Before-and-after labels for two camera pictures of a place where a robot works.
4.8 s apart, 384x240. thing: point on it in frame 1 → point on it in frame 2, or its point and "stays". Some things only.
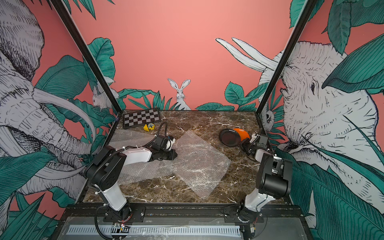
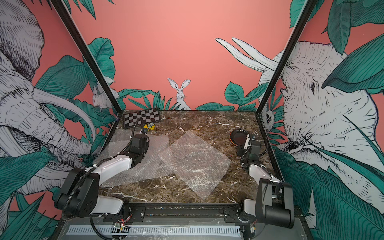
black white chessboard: (136, 118) stays
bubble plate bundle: (198, 165) stays
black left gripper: (173, 155) → (146, 146)
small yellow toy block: (150, 126) stays
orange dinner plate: (243, 134) → (229, 137)
